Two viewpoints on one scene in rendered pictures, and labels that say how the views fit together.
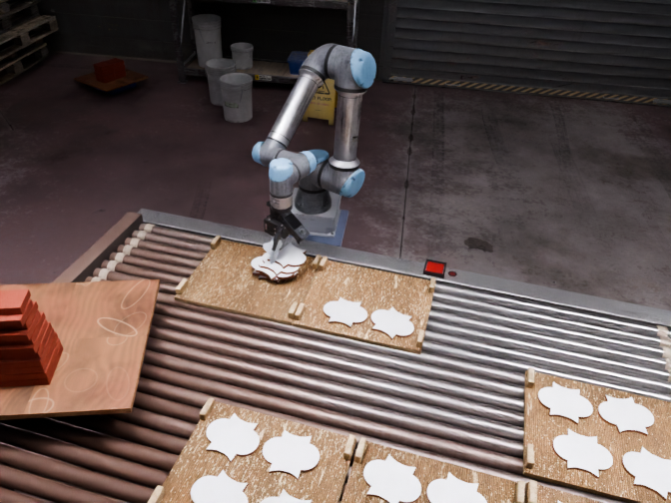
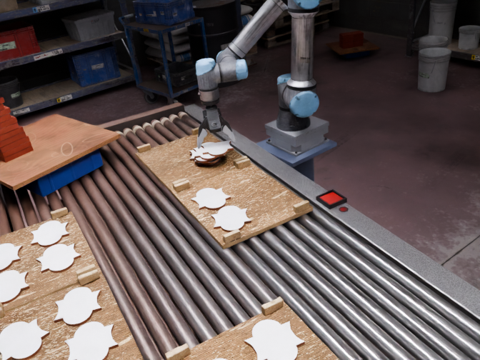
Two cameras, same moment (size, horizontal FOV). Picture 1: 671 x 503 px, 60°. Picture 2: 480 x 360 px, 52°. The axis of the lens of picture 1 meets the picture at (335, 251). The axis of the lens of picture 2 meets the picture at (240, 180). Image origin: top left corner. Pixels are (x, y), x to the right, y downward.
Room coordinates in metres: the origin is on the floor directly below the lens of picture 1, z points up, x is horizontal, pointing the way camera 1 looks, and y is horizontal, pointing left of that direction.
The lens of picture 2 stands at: (0.50, -1.26, 1.88)
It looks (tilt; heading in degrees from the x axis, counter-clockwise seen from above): 30 degrees down; 50
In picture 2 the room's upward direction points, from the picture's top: 7 degrees counter-clockwise
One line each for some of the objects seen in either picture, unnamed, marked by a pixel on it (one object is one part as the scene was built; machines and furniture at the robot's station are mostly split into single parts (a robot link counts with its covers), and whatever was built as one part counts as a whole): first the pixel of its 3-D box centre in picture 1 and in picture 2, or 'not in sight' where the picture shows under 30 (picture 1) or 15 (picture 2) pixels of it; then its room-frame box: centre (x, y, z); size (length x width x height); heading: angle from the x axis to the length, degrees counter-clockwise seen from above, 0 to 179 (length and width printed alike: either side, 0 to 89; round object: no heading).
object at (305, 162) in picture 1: (296, 165); (231, 69); (1.71, 0.15, 1.29); 0.11 x 0.11 x 0.08; 58
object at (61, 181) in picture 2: not in sight; (51, 161); (1.13, 0.70, 0.97); 0.31 x 0.31 x 0.10; 7
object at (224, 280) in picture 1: (252, 278); (191, 158); (1.55, 0.29, 0.93); 0.41 x 0.35 x 0.02; 76
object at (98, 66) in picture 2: not in sight; (92, 63); (3.06, 4.17, 0.32); 0.50 x 0.41 x 0.37; 170
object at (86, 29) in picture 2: not in sight; (90, 25); (3.13, 4.12, 0.76); 0.50 x 0.36 x 0.24; 179
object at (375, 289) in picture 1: (367, 302); (238, 201); (1.45, -0.12, 0.93); 0.41 x 0.35 x 0.02; 76
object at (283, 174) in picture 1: (282, 177); (207, 74); (1.62, 0.18, 1.29); 0.09 x 0.08 x 0.11; 148
